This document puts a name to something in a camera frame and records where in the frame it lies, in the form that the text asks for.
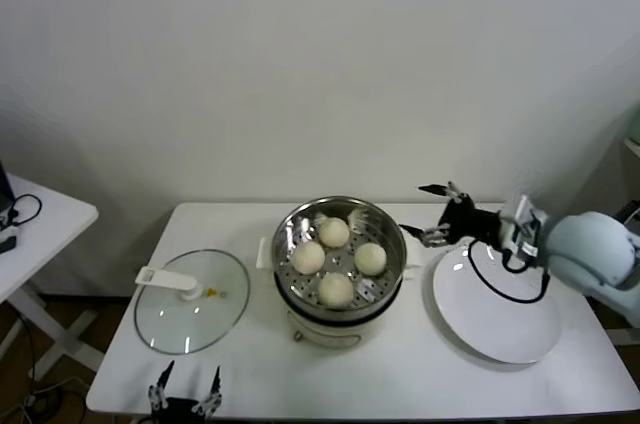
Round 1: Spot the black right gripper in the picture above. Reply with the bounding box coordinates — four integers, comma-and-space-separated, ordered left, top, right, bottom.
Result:
399, 181, 504, 249

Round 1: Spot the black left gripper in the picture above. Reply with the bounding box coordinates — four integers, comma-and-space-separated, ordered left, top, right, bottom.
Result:
148, 359, 224, 424

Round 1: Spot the white steamed baozi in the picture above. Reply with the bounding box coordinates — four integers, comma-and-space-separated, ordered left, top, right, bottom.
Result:
353, 242, 389, 277
318, 217, 350, 249
292, 241, 327, 275
318, 272, 354, 309

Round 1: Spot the stainless steel steamer basket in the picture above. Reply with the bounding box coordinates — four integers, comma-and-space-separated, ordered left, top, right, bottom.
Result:
256, 196, 424, 319

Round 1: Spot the white round plate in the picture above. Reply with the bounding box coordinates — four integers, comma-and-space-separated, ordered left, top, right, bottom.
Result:
432, 243, 565, 364

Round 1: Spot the white electric cooker base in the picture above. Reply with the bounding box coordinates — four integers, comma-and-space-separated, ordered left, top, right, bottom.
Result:
273, 268, 419, 349

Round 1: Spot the black power adapter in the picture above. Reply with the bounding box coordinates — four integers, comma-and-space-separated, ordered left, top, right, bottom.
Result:
612, 201, 640, 225

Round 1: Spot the white side table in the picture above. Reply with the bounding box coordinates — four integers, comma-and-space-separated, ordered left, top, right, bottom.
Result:
0, 172, 106, 375

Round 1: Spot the dark laptop screen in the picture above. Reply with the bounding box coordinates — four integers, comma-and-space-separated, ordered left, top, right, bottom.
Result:
0, 158, 14, 213

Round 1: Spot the glass lid with white handle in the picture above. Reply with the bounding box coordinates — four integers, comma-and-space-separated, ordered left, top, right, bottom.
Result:
133, 248, 251, 355

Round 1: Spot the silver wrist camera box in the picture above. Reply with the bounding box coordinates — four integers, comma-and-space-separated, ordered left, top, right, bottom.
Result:
499, 193, 550, 263

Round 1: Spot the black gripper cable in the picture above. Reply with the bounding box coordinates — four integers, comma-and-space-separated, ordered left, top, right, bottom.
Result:
467, 241, 551, 305

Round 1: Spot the white floor cable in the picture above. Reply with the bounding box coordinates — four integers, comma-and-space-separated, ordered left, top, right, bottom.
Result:
19, 374, 92, 408

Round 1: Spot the black floor cable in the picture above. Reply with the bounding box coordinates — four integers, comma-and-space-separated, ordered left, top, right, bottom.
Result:
19, 311, 40, 380

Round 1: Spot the black looped cable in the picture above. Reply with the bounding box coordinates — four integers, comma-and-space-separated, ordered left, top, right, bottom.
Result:
7, 192, 44, 226

